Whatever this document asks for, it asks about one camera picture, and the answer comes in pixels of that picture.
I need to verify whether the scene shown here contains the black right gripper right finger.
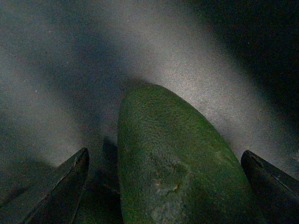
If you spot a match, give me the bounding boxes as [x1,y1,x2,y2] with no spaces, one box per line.
[241,150,299,224]

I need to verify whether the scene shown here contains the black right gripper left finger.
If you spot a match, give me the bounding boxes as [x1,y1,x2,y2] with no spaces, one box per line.
[0,148,89,224]

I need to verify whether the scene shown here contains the green avocado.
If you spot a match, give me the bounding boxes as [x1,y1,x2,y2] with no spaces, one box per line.
[118,84,266,224]

